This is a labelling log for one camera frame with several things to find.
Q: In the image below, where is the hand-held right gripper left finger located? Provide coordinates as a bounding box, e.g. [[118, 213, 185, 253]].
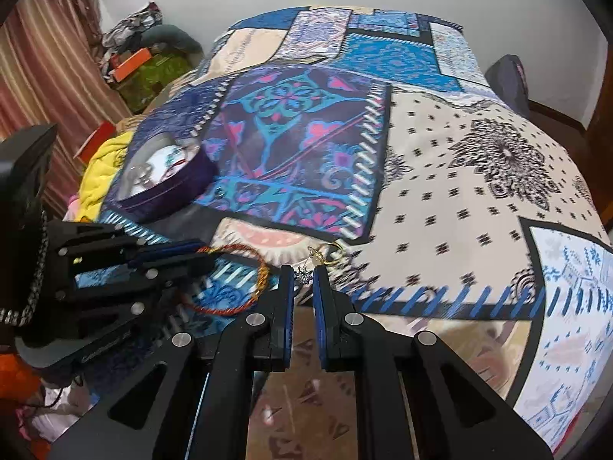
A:
[[48, 264, 296, 460]]

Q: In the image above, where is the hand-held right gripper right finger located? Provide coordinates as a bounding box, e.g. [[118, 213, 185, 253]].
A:
[[311, 266, 554, 460]]

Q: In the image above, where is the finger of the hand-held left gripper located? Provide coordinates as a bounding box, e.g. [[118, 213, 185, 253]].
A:
[[48, 220, 208, 274], [50, 255, 217, 348]]

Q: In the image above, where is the red gold braided bracelet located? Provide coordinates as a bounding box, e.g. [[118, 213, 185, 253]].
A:
[[181, 244, 271, 318]]

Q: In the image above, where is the purple heart-shaped tin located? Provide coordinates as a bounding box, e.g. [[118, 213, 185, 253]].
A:
[[114, 133, 216, 223]]

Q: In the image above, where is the silver jewelry piece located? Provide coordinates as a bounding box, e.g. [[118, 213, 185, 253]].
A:
[[125, 163, 155, 187]]

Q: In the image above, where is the red string bracelet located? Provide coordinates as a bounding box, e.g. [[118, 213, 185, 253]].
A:
[[160, 146, 199, 169]]

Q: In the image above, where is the gold hoop earring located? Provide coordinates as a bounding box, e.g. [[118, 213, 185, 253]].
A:
[[309, 243, 346, 265]]

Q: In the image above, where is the yellow blanket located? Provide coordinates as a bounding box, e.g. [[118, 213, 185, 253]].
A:
[[75, 131, 141, 222]]

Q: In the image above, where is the red box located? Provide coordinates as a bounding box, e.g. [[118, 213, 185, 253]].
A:
[[73, 121, 116, 164]]

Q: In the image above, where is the striped brown curtain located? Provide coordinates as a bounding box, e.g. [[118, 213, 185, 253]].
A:
[[0, 0, 131, 204]]

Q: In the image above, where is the pink plush cloth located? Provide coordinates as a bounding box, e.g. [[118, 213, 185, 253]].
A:
[[14, 383, 99, 444]]

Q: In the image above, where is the orange box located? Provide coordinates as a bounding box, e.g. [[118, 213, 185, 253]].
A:
[[111, 48, 150, 83]]

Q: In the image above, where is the blue patchwork bed sheet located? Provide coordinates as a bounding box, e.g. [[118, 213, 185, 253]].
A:
[[98, 6, 613, 460]]

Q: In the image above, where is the pile of clothes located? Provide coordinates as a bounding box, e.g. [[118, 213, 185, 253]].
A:
[[102, 3, 164, 49]]

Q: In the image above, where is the dark grey chair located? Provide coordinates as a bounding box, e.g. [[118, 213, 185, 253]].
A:
[[484, 55, 531, 117]]

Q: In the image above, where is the wooden door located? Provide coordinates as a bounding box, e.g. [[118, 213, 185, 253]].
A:
[[585, 33, 613, 231]]

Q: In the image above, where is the silver rhinestone chain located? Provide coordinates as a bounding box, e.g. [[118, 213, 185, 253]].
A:
[[0, 210, 49, 327]]

